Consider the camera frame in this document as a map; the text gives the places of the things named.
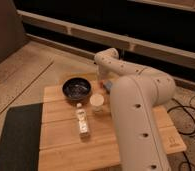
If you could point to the white shelf rail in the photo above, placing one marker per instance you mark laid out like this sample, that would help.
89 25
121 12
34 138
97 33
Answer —
145 48

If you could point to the white paper cup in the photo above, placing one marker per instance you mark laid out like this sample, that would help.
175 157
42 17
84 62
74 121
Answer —
97 101

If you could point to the blue sponge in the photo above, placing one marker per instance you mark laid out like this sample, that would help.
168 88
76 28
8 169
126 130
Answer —
107 85

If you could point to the clear plastic bottle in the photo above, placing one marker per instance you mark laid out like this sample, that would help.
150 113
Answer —
83 126

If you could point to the dark ceramic bowl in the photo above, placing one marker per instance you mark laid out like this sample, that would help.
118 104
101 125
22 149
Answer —
76 88

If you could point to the grey sofa corner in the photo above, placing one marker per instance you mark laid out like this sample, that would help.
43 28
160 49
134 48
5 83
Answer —
12 33

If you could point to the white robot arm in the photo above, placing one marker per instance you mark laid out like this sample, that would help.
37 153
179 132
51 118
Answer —
133 96

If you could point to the black floor mat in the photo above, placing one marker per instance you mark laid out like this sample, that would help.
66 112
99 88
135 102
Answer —
20 138

